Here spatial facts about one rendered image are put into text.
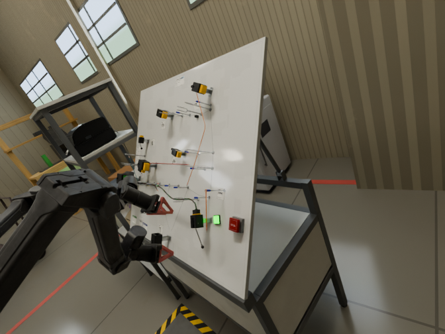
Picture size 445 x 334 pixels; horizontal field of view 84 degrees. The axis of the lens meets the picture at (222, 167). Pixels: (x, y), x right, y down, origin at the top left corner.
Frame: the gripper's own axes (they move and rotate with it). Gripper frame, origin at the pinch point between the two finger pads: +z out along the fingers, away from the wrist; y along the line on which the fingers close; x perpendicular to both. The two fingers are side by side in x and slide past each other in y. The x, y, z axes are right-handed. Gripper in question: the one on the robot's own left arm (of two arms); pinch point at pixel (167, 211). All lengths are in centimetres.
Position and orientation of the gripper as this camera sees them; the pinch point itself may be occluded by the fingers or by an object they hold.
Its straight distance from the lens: 105.0
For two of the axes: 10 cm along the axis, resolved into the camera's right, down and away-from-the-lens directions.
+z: 7.2, 4.7, 5.1
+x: -2.4, 8.6, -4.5
